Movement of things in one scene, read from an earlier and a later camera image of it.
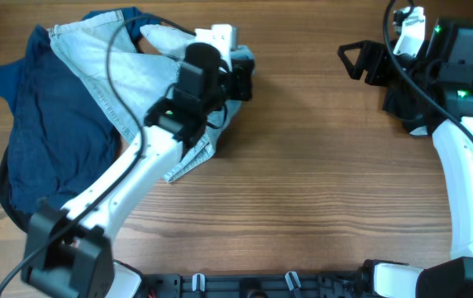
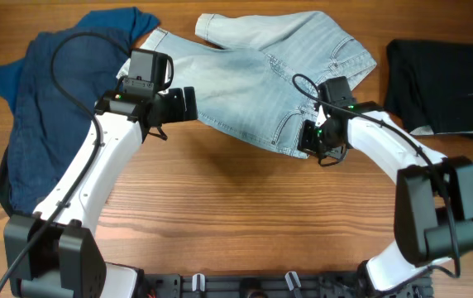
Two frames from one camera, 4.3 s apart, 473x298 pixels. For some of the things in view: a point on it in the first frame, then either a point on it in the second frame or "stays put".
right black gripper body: [383, 71] -> [316, 139]
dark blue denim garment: [62, 141] stays put
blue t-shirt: [53, 103] stays put
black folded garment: [422, 107] stays put
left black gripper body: [238, 84] -> [174, 107]
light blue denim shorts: [136, 76] -> [258, 76]
